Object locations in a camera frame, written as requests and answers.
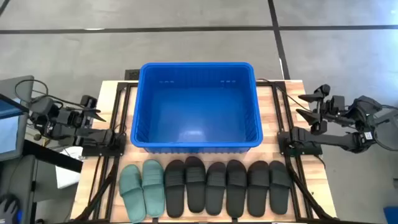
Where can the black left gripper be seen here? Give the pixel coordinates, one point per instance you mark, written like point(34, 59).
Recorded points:
point(71, 117)

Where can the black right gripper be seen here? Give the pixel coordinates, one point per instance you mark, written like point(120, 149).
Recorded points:
point(334, 109)

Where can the green slide sandal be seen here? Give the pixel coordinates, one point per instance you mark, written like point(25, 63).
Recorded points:
point(154, 189)
point(132, 193)

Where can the black slide sandal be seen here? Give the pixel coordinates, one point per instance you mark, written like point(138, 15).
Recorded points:
point(236, 193)
point(195, 189)
point(216, 193)
point(174, 193)
point(280, 193)
point(258, 193)

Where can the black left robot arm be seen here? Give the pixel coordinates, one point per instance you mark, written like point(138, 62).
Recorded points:
point(96, 137)

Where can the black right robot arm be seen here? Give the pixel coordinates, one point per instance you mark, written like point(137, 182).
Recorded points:
point(329, 140)

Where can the blue plastic bin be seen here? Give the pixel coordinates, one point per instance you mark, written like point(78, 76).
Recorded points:
point(199, 118)

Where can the black perforated box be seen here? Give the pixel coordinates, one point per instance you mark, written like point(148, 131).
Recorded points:
point(132, 75)

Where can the small round grey puck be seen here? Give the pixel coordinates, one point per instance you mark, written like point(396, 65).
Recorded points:
point(37, 137)

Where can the white box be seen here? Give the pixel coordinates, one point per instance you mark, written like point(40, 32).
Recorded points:
point(66, 179)

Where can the grey monitor with blue screen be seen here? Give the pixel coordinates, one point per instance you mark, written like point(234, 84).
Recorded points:
point(9, 133)

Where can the grey desk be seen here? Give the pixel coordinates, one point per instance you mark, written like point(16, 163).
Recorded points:
point(18, 174)

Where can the person's hand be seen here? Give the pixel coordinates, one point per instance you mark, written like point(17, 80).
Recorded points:
point(9, 210)

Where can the blue crate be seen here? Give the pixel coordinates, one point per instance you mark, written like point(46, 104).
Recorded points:
point(391, 216)

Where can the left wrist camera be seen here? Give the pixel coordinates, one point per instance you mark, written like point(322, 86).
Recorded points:
point(88, 101)

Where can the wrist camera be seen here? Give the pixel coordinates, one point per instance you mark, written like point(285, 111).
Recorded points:
point(88, 101)
point(323, 90)

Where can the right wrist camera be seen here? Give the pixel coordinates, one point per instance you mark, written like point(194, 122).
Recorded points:
point(323, 90)

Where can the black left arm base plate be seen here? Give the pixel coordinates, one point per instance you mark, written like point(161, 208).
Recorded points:
point(93, 152)

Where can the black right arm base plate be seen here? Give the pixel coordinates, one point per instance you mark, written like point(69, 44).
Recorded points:
point(314, 151)

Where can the black aluminium rig frame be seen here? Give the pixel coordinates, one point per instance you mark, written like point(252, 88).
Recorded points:
point(113, 166)

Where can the black desk frame beam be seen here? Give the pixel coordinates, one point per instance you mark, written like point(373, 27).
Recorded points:
point(53, 157)

